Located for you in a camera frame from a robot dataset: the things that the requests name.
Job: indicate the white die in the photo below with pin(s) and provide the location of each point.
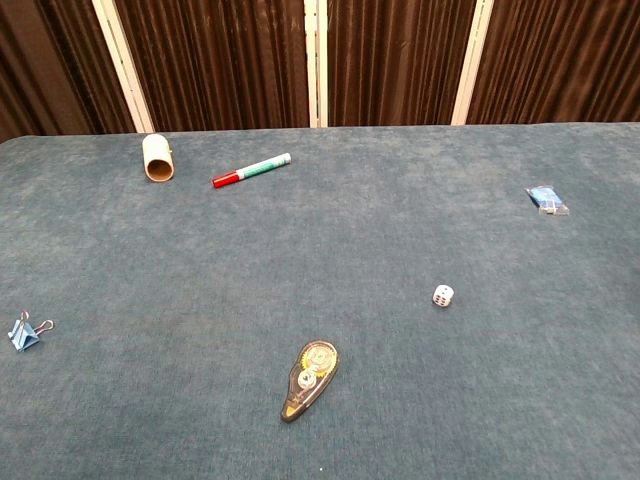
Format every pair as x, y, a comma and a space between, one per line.
443, 296

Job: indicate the blue velvet tablecloth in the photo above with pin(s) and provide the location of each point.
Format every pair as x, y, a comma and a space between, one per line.
320, 260

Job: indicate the red green white marker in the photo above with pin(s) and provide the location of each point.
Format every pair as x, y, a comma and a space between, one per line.
252, 169

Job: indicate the transparent correction tape dispenser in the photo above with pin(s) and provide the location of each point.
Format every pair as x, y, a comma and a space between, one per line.
310, 378

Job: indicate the cardboard paper tube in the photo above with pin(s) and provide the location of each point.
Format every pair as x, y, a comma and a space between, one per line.
157, 156

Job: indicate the brown pleated curtain panel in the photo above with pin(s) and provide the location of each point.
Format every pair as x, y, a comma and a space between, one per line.
560, 60
50, 65
400, 60
215, 62

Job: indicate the blue transparent small packet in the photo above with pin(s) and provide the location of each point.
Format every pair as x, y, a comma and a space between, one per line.
545, 198

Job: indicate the blue binder clip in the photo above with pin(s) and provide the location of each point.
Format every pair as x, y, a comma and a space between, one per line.
22, 333

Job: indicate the white screen frame post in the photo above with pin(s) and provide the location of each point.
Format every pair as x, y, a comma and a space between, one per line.
472, 62
122, 65
316, 62

